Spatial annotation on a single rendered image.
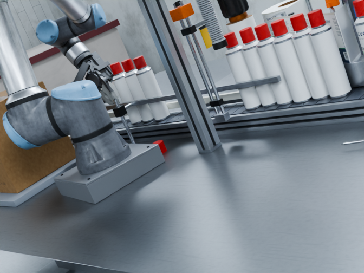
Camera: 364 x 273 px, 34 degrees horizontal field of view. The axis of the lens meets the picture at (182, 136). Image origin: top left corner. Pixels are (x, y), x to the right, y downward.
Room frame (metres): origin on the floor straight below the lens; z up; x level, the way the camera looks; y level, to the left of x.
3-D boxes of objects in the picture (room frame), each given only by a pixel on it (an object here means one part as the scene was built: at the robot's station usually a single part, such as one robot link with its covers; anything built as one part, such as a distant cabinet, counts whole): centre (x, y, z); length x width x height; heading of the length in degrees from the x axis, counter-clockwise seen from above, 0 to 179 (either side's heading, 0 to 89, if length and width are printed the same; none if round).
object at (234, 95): (1.85, 0.02, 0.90); 1.07 x 0.01 x 0.02; 40
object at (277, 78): (1.81, 0.08, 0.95); 1.07 x 0.01 x 0.01; 40
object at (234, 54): (1.52, -0.21, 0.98); 0.05 x 0.05 x 0.20
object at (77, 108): (1.57, 0.22, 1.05); 0.13 x 0.12 x 0.14; 78
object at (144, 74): (1.81, 0.03, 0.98); 0.05 x 0.05 x 0.20
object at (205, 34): (1.56, -0.16, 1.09); 0.03 x 0.01 x 0.06; 130
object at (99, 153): (1.57, 0.22, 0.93); 0.15 x 0.15 x 0.10
